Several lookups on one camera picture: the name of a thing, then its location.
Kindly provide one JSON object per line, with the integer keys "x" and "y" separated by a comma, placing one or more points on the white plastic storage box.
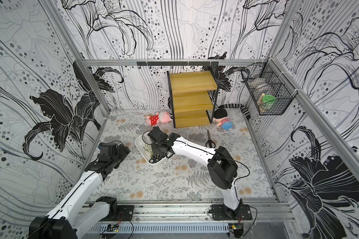
{"x": 144, "y": 146}

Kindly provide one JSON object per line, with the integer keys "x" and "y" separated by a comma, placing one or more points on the all black scissors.
{"x": 156, "y": 158}

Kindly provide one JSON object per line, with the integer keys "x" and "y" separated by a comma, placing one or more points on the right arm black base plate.
{"x": 223, "y": 213}

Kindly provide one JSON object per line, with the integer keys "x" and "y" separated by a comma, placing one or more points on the striped black white plush tail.
{"x": 242, "y": 108}

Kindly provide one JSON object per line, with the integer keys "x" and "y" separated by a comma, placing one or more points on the plush doll blue shorts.
{"x": 221, "y": 118}

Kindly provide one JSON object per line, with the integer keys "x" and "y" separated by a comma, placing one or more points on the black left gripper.
{"x": 124, "y": 152}

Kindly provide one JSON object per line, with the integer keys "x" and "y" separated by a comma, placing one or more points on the green lid in basket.
{"x": 268, "y": 101}

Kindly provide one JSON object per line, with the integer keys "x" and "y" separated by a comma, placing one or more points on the pink plush doll red dress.
{"x": 159, "y": 117}

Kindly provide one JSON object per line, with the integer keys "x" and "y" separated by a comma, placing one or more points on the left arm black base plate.
{"x": 124, "y": 213}

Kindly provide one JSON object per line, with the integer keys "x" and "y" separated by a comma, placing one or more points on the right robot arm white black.
{"x": 221, "y": 167}

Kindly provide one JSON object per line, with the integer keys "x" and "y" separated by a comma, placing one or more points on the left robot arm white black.
{"x": 64, "y": 220}

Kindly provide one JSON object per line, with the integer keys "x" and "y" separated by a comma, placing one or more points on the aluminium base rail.
{"x": 197, "y": 211}

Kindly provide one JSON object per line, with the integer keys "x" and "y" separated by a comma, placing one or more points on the white slotted cable duct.
{"x": 160, "y": 228}

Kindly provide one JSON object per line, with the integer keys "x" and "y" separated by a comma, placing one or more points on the wooden shelf black frame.
{"x": 189, "y": 98}

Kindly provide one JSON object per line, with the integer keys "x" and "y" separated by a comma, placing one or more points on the black wire basket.
{"x": 263, "y": 79}

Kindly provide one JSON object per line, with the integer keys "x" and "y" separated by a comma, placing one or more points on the black handled steel scissors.
{"x": 209, "y": 143}

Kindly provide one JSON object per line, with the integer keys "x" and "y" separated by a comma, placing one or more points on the black hook rail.
{"x": 177, "y": 63}

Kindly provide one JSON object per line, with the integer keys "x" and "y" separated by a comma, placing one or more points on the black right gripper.
{"x": 158, "y": 146}

